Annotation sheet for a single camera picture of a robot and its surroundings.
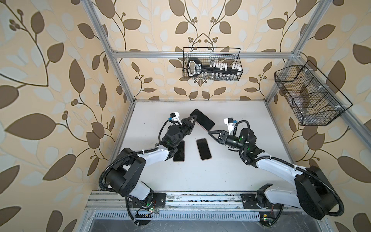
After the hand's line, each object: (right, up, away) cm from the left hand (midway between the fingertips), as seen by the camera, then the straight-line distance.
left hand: (199, 115), depth 77 cm
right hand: (+5, -10, -2) cm, 12 cm away
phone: (+4, -22, +17) cm, 28 cm away
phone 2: (+2, -3, +3) cm, 5 cm away
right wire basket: (+59, +8, -3) cm, 60 cm away
